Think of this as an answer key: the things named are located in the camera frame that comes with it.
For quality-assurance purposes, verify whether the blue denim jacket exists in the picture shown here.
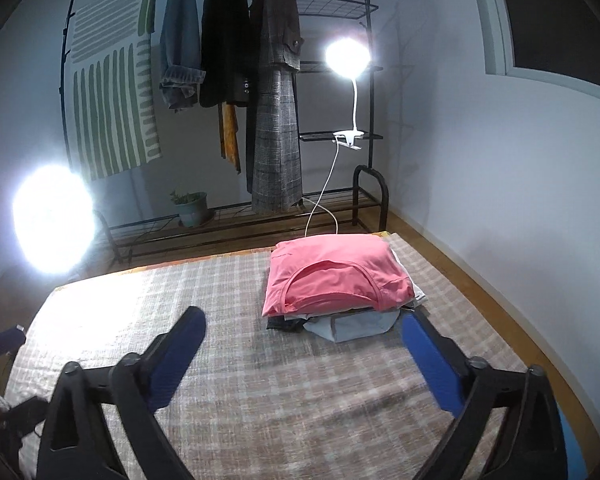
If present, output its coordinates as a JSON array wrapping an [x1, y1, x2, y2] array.
[[159, 0, 206, 110]]

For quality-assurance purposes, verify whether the dark green folded garment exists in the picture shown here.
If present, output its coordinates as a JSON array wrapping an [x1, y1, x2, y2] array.
[[266, 315, 318, 333]]

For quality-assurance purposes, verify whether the white folded garment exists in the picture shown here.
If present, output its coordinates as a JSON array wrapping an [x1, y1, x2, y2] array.
[[391, 249, 427, 309]]

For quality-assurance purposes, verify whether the potted green plant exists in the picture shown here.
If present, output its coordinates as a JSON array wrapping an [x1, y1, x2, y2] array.
[[170, 191, 211, 228]]

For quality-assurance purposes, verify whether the grey plaid coat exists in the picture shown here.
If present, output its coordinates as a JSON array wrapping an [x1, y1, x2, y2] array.
[[247, 0, 303, 214]]

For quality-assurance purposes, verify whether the bright ring light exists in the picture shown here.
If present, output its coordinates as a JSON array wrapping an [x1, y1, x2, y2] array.
[[12, 164, 96, 275]]

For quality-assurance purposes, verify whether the black metal clothes rack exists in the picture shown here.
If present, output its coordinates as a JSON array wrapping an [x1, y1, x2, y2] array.
[[58, 0, 390, 266]]

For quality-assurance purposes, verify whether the light blue folded garment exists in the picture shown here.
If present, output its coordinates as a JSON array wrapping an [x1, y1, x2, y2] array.
[[303, 310, 400, 344]]

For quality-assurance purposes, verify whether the black hanging jacket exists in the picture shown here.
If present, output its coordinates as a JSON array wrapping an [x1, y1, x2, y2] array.
[[199, 0, 250, 107]]

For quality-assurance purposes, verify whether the white clip lamp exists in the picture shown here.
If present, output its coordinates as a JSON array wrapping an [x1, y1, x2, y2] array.
[[322, 37, 373, 151]]

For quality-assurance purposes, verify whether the orange floral bed sheet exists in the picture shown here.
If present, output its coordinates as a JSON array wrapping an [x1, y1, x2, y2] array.
[[124, 231, 391, 276]]

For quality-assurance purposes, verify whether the orange hanging scarf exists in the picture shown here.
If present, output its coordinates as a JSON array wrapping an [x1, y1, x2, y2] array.
[[218, 102, 242, 174]]

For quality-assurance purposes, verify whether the plaid beige blanket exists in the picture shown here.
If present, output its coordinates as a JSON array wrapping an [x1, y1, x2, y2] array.
[[4, 231, 531, 480]]

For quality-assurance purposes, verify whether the pink t-shirt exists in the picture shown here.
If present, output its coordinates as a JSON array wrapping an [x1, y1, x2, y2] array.
[[262, 234, 414, 318]]

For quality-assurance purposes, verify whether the green striped wall cloth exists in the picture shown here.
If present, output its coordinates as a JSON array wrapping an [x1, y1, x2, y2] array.
[[65, 0, 161, 181]]

